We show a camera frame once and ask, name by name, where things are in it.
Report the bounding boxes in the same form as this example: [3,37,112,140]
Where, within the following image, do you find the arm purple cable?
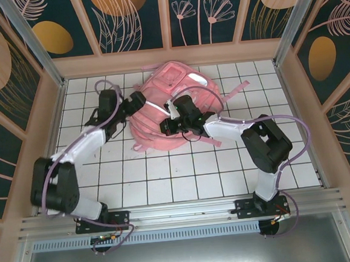
[171,76,320,246]
[33,78,138,260]

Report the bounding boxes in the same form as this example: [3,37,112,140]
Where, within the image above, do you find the pink backpack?
[124,55,256,155]

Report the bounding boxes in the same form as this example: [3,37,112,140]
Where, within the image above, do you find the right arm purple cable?
[171,76,320,246]

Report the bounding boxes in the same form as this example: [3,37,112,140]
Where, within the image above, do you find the small connector board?
[271,211,292,224]
[90,232,120,244]

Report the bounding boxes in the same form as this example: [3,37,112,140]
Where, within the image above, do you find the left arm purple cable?
[33,78,138,260]

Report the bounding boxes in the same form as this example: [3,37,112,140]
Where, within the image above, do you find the grey slotted cable duct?
[31,223,261,253]

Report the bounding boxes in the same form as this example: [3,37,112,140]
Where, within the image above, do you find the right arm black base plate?
[234,194,291,221]

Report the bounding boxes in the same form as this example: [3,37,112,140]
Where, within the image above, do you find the grey metal sheet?
[7,211,350,262]

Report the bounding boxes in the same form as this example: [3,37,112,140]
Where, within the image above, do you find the aluminium mounting rail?
[16,186,350,243]

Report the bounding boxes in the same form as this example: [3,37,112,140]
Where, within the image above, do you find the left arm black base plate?
[74,209,132,235]

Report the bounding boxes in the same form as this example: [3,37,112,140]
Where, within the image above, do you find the aluminium corner post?
[269,0,331,66]
[0,0,68,92]

